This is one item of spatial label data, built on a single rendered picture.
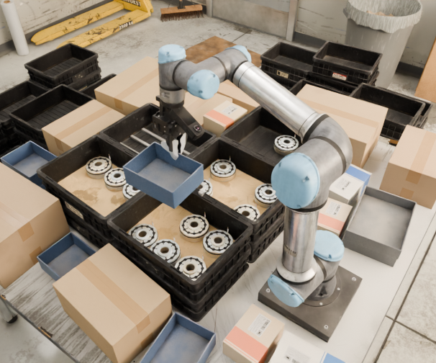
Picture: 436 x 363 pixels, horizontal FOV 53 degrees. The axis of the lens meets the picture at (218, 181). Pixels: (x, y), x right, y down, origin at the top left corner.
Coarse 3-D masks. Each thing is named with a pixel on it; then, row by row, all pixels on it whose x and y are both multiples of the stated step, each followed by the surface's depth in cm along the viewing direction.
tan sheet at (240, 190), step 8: (208, 168) 180; (208, 176) 177; (240, 176) 177; (248, 176) 177; (216, 184) 173; (224, 184) 173; (232, 184) 173; (240, 184) 173; (248, 184) 173; (256, 184) 173; (216, 192) 170; (224, 192) 170; (232, 192) 170; (240, 192) 170; (248, 192) 170; (224, 200) 167; (232, 200) 167; (240, 200) 167; (248, 200) 167; (232, 208) 164; (264, 208) 164
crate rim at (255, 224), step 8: (208, 144) 176; (232, 144) 176; (200, 152) 172; (248, 152) 172; (264, 160) 169; (216, 200) 153; (272, 208) 150; (240, 216) 148; (264, 216) 148; (256, 224) 145
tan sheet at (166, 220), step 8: (160, 208) 164; (168, 208) 164; (176, 208) 164; (152, 216) 161; (160, 216) 161; (168, 216) 161; (176, 216) 161; (184, 216) 161; (136, 224) 158; (152, 224) 158; (160, 224) 158; (168, 224) 158; (176, 224) 158; (128, 232) 156; (160, 232) 156; (168, 232) 156; (176, 232) 156; (176, 240) 153; (184, 240) 153; (184, 248) 150; (192, 248) 150; (200, 248) 150; (184, 256) 148; (200, 256) 148; (208, 256) 148; (208, 264) 145
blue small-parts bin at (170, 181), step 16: (144, 160) 143; (160, 160) 147; (176, 160) 142; (192, 160) 137; (128, 176) 137; (144, 176) 142; (160, 176) 142; (176, 176) 141; (192, 176) 133; (144, 192) 137; (160, 192) 131; (176, 192) 129
